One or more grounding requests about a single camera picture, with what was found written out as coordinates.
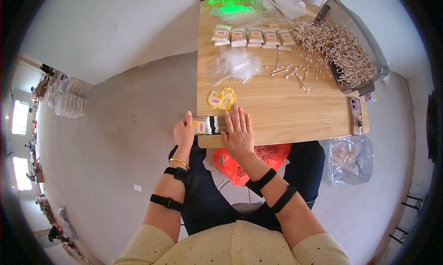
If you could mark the person's legs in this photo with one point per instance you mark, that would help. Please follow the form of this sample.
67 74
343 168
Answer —
207 199

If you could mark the black wrist band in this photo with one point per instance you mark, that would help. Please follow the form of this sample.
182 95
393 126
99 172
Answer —
259 182
178 174

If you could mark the stacks of clear containers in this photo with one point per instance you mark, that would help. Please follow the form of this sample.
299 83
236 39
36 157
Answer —
67 97

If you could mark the scattered cotton swabs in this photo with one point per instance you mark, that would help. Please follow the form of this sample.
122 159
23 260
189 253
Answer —
294 73

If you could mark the black metal rack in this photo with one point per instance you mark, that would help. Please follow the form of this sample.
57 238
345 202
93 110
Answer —
408 216

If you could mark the heap of clear plastic sleeves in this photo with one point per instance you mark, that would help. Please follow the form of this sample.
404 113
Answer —
235 66

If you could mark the red plastic bag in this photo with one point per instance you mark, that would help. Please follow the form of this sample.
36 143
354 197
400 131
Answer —
232 168

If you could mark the white paper scrap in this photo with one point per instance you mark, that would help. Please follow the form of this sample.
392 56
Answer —
137 187

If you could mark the cotton swab packet yellow label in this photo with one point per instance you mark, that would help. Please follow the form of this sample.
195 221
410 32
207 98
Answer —
211 124

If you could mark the grey stool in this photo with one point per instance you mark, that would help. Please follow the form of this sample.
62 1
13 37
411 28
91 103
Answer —
247 206

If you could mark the pile of yellow labels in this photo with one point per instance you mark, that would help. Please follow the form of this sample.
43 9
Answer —
221 98

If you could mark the clear bag of swabs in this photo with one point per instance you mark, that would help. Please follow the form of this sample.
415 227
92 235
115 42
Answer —
348 159

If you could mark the cluttered workbenches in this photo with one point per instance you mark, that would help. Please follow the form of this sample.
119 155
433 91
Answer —
38 154

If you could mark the crumpled clear plastic bags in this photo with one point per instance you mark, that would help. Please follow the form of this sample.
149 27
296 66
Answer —
280 3

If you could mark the person's right hand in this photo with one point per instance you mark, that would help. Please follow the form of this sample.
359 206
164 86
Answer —
240 140

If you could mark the person's body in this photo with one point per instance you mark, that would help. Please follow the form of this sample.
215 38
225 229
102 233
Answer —
228 246

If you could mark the grey plastic bin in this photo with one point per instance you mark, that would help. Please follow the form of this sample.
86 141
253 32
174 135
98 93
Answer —
363 36

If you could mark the small clear wrapper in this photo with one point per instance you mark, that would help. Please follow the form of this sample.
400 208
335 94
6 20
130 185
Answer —
370 97

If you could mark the row of packed swab packets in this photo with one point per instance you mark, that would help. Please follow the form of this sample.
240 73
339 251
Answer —
254 36

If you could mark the pile of loose cotton swabs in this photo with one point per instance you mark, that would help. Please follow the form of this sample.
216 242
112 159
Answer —
337 50

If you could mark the person's left hand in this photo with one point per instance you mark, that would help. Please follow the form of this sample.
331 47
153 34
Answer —
183 133

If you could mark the phone with patterned case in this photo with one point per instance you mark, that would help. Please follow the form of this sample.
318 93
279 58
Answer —
356 116

